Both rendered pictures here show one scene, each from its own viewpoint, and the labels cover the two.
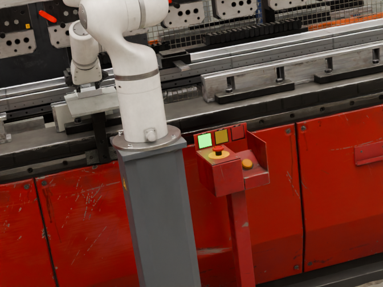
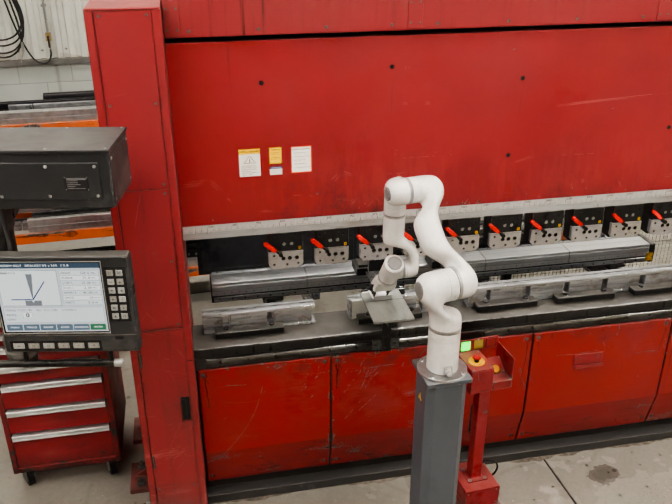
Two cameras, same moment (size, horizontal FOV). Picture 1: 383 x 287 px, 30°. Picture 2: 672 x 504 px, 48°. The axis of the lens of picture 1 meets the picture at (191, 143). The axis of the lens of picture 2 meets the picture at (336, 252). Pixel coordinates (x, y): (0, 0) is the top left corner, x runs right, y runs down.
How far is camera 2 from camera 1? 1.27 m
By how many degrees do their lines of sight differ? 6
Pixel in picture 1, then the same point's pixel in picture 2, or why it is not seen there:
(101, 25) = (432, 302)
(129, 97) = (438, 345)
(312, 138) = (544, 345)
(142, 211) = (431, 420)
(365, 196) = (575, 391)
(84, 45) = (394, 275)
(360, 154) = (578, 360)
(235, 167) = (488, 375)
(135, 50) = (450, 317)
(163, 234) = (442, 436)
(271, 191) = not seen: hidden behind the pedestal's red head
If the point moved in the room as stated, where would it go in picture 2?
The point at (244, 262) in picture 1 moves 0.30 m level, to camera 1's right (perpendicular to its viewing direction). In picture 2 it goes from (478, 438) to (543, 438)
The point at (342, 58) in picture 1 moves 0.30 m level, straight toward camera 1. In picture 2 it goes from (577, 283) to (580, 314)
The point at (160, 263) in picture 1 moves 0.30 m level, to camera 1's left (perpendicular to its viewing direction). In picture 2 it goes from (436, 454) to (359, 453)
